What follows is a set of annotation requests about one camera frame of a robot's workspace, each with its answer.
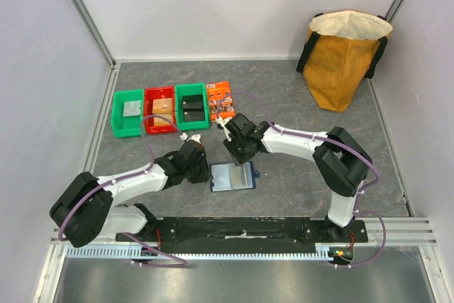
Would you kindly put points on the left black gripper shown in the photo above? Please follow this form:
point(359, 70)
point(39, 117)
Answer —
point(206, 174)

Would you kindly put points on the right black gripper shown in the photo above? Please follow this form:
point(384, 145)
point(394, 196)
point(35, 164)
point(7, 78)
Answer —
point(240, 154)

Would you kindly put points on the blue card holder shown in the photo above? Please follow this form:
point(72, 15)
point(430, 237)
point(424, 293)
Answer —
point(228, 177)

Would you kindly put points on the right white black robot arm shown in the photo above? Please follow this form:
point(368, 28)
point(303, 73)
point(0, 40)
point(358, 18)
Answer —
point(342, 162)

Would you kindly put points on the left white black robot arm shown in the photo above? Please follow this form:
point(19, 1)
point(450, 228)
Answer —
point(93, 206)

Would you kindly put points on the silver card in holder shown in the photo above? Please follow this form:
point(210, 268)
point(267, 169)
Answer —
point(239, 176)

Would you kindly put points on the lower gold card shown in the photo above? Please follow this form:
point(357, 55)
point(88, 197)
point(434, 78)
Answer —
point(163, 120)

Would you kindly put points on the upper black card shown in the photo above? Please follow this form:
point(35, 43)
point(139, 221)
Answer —
point(195, 101)

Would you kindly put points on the silver card in bin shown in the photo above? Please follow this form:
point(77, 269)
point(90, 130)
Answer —
point(132, 108)

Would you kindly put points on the orange blister pack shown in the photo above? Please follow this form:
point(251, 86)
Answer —
point(215, 92)

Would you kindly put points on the right green bin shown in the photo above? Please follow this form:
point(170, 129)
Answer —
point(185, 90)

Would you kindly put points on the green bin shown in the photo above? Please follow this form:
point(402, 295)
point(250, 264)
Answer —
point(126, 127)
point(185, 90)

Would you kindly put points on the red bin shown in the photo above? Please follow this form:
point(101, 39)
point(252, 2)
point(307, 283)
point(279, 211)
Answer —
point(157, 93)

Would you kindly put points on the left green bin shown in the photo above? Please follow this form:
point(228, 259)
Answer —
point(126, 127)

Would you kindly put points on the yellow tote bag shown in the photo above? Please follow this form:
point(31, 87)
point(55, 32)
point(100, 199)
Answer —
point(341, 49)

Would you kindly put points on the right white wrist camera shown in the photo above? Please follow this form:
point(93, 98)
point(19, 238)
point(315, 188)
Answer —
point(221, 124)

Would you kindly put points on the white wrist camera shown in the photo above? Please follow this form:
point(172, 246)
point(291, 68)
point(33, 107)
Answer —
point(193, 137)
point(221, 124)

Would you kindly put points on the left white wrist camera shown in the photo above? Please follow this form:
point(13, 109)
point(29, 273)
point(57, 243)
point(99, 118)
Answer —
point(193, 137)

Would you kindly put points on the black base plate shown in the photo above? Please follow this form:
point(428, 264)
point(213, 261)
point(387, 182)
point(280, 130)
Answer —
point(307, 230)

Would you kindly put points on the aluminium frame rail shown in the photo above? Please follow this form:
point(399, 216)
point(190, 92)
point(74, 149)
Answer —
point(381, 232)

